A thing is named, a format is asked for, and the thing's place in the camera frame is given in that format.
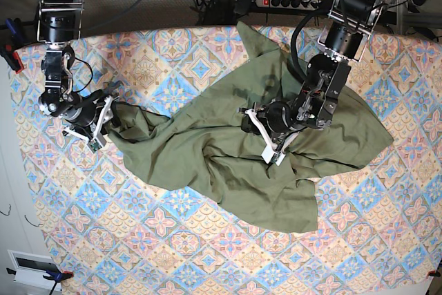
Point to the patterned tablecloth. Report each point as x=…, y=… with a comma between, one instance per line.
x=378, y=228

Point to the blue clamp bottom left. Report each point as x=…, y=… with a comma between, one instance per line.
x=55, y=276

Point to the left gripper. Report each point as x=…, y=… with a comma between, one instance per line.
x=272, y=122

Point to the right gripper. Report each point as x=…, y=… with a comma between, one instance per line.
x=87, y=121

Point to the white power strip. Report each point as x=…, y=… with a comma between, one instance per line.
x=289, y=4

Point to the orange clamp bottom right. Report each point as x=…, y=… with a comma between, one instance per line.
x=435, y=274

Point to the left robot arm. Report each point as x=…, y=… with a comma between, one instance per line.
x=326, y=73

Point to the green t-shirt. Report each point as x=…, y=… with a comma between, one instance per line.
x=203, y=146

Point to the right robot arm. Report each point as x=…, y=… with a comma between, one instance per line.
x=59, y=23

